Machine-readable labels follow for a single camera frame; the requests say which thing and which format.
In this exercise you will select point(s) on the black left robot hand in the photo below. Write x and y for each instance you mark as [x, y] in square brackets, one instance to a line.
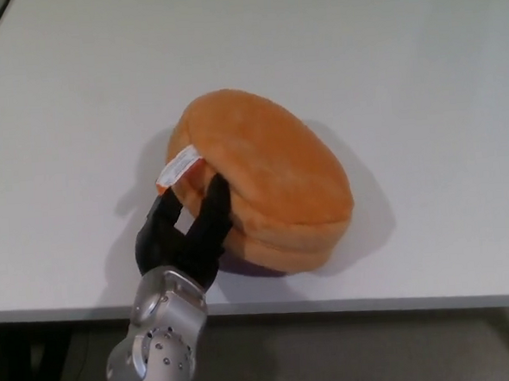
[188, 242]

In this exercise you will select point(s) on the orange soft plush plate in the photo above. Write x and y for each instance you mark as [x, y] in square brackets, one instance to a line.
[271, 185]

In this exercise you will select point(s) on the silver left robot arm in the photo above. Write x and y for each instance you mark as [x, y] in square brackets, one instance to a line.
[159, 334]

